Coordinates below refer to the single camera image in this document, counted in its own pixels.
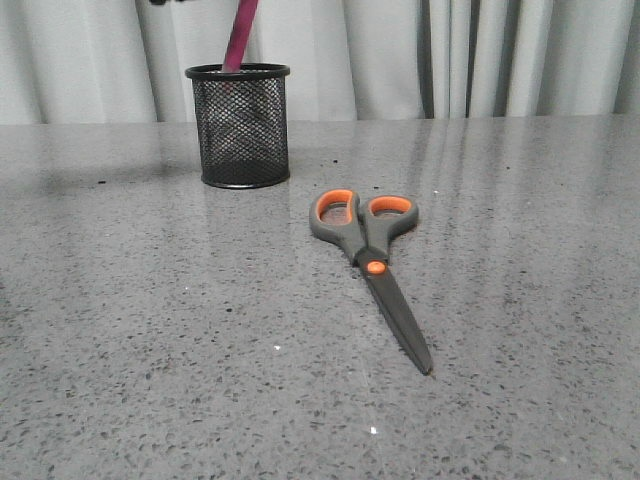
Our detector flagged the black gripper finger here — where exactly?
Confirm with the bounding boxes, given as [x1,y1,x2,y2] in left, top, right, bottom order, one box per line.
[149,0,183,6]

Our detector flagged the pink marker pen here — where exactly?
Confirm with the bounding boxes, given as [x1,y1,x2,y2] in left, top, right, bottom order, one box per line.
[222,0,259,73]

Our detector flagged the grey orange scissors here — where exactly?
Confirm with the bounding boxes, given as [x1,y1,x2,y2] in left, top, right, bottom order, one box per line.
[309,189,433,375]

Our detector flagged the black mesh pen holder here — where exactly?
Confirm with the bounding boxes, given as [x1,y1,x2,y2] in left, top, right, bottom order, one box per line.
[185,63,290,189]

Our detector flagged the grey curtain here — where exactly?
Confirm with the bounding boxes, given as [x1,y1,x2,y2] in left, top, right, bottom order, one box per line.
[1,1,639,125]

